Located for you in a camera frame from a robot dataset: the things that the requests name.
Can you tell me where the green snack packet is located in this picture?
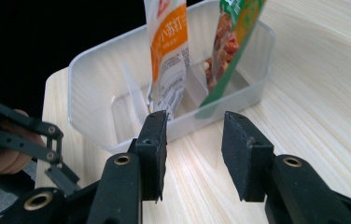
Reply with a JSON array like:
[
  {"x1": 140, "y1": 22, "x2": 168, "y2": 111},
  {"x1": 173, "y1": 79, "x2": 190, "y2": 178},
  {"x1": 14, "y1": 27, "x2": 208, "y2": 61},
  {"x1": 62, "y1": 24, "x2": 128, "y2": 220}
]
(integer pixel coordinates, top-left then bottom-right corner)
[{"x1": 194, "y1": 0, "x2": 268, "y2": 120}]

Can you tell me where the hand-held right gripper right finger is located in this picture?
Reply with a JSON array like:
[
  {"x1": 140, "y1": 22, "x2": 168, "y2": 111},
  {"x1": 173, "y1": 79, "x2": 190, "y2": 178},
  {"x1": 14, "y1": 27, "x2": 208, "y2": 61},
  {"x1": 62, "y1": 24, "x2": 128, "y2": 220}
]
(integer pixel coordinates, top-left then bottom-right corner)
[{"x1": 221, "y1": 110, "x2": 274, "y2": 203}]

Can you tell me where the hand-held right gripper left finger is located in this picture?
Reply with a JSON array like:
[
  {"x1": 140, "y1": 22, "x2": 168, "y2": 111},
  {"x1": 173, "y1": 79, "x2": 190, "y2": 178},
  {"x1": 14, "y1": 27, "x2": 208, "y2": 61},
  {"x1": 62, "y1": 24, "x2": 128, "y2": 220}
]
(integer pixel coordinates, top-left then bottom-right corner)
[{"x1": 135, "y1": 109, "x2": 169, "y2": 203}]

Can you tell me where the orange and white snack packet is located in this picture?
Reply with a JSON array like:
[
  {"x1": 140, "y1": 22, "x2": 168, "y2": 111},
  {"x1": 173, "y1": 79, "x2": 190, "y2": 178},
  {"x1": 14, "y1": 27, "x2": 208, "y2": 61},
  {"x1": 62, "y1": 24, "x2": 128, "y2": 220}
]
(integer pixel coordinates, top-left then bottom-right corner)
[{"x1": 143, "y1": 0, "x2": 192, "y2": 121}]

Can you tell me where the clear plastic divided container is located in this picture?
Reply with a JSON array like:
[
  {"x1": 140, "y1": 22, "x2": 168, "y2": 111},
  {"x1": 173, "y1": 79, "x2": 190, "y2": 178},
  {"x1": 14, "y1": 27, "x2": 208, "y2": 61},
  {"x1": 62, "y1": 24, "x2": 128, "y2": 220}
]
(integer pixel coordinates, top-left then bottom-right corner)
[{"x1": 67, "y1": 0, "x2": 276, "y2": 154}]

